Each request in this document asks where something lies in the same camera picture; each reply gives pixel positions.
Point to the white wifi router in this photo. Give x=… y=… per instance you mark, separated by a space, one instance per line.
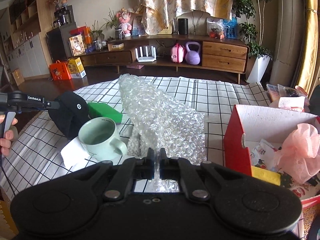
x=145 y=54

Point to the clear plastic compartment box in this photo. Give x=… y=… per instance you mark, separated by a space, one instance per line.
x=278 y=91

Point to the mint green mug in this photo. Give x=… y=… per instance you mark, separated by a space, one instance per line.
x=101 y=139

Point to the tall green potted plant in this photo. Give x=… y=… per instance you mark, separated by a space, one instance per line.
x=251 y=31

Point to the orange gift box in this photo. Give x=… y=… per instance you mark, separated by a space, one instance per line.
x=59 y=71

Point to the wooden TV cabinet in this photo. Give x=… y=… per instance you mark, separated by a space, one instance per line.
x=225 y=55

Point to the yellow curtain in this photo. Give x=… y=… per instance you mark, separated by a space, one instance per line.
x=308 y=77

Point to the white paper sheet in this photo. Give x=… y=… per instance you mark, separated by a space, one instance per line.
x=75 y=157

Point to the red white cardboard box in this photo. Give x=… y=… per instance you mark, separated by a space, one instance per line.
x=253 y=123

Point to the pink small backpack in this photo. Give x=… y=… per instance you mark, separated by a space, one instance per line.
x=177 y=53

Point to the pink mesh cloth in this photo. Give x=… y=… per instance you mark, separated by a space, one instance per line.
x=299 y=154

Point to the black cylinder speaker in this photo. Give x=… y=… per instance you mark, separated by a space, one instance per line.
x=183 y=26

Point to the person left hand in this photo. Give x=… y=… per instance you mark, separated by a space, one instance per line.
x=8 y=138

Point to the green sponge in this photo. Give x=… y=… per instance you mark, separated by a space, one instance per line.
x=100 y=109

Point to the black mini fridge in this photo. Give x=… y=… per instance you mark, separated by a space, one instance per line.
x=58 y=42

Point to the tissue paper pack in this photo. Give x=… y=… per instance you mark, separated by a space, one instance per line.
x=292 y=103

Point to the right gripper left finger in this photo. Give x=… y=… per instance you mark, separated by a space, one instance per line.
x=124 y=176

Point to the yellow carton box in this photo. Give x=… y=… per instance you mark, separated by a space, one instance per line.
x=76 y=68

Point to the floral cloth over TV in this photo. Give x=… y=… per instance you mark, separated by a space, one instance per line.
x=158 y=14

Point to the white printed tote bag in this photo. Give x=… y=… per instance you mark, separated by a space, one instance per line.
x=262 y=154

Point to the purple kettlebell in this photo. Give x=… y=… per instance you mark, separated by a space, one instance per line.
x=192 y=56

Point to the bag of fruit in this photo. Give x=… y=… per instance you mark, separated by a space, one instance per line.
x=215 y=28

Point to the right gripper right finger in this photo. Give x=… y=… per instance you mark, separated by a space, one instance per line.
x=185 y=174

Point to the bubble wrap sheet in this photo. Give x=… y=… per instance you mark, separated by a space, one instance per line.
x=161 y=121

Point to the yellow sponge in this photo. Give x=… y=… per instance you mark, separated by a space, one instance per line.
x=266 y=175

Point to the pink plush doll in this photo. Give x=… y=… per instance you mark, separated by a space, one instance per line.
x=124 y=18

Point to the black cap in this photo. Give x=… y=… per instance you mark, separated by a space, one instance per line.
x=71 y=115

